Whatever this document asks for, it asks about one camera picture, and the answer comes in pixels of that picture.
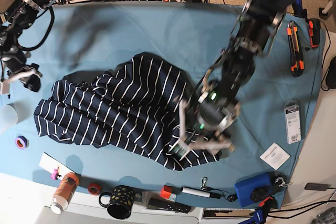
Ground black power adapter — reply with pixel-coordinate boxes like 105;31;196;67
304;183;330;191

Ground black mug gold leaves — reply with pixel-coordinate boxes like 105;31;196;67
98;185;135;220

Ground purple tape roll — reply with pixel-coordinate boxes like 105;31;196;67
15;135;28;150

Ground translucent plastic cup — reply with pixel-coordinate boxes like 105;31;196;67
0;104;18;134

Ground blue box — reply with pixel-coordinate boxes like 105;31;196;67
235;172;275;208

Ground clear plastic blister pack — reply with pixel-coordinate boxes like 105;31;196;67
284;100;301;144

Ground metal carabiner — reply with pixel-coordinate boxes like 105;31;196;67
200;177;208;191

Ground orange bottle white cap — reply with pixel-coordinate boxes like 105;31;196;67
50;173;79;214

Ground red orange cube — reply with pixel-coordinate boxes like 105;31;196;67
160;185;172;199

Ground teal table cloth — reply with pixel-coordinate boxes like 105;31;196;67
1;2;322;193

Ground orange black utility knife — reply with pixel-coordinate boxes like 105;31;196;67
287;20;305;78

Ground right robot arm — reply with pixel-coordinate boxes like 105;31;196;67
1;0;57;94

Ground orange black tool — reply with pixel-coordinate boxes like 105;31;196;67
308;18;321;48

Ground white black marker pen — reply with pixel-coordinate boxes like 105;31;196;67
181;187;221;199

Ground red tape roll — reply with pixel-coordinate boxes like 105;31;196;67
88;183;102;196

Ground white paper sheet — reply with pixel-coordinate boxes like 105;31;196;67
39;153;74;179

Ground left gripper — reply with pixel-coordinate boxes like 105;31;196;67
169;95;240;160

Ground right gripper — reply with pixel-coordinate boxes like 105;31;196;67
1;48;42;94

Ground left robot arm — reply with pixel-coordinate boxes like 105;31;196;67
169;0;295;159

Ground blue clamp bottom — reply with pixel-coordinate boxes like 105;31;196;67
243;196;275;224

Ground black remote control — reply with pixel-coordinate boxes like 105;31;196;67
148;198;192;214

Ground navy white striped t-shirt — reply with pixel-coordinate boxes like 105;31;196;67
34;53;219;170

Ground blue black clamp top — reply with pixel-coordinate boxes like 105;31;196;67
291;0;307;19

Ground white square card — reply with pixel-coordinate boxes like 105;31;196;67
260;143;290;170

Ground pink clip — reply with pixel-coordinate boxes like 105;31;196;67
50;169;59;180

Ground black round object right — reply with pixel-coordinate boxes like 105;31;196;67
325;56;336;89

